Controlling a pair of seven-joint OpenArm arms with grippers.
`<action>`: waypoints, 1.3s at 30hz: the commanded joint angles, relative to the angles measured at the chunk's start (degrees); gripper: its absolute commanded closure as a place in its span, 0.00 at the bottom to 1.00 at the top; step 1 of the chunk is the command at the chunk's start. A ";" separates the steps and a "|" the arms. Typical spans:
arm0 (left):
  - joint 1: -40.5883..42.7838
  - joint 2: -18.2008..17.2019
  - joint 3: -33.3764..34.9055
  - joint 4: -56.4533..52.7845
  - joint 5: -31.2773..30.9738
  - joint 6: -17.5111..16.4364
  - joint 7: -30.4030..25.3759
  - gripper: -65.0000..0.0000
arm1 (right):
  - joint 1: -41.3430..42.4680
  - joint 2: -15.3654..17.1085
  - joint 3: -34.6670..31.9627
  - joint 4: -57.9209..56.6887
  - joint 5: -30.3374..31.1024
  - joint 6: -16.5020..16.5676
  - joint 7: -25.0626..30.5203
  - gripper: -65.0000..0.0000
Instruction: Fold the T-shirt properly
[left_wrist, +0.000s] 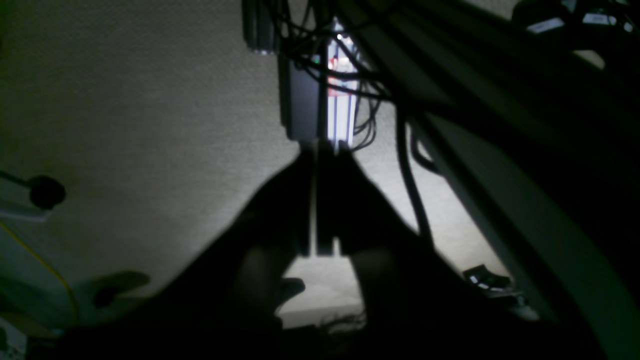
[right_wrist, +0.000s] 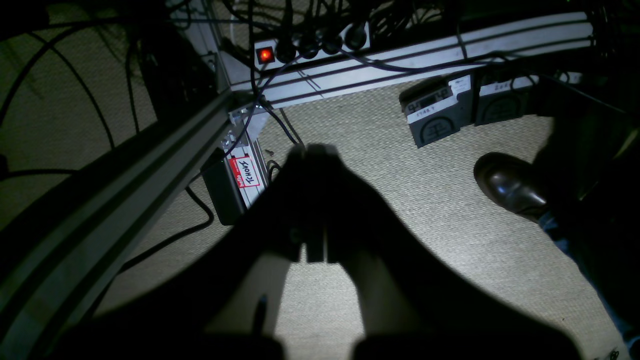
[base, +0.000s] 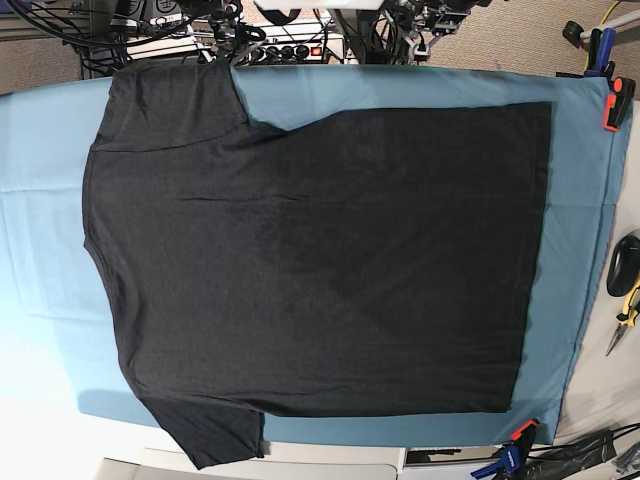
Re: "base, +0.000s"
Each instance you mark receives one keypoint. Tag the yellow handled pliers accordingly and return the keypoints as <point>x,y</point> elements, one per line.
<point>626,318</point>

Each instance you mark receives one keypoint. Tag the white power strip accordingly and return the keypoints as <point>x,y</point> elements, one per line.
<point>272,54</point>

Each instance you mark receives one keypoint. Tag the black computer mouse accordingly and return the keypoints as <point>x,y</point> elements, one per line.
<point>624,266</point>

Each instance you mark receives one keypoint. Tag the black T-shirt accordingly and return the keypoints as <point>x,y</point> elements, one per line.
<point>372,263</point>

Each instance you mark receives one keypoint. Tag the orange black clamp top right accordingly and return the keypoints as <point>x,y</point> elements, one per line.
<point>618,101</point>

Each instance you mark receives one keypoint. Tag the blue clamp top right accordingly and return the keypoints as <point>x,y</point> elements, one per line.
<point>599,63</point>

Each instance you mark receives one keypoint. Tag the blue table cloth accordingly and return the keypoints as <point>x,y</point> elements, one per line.
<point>57,341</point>

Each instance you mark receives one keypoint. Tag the orange blue clamp bottom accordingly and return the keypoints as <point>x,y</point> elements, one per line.
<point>510,463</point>

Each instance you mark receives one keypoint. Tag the black caster wheel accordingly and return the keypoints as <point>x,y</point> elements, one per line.
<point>572,32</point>

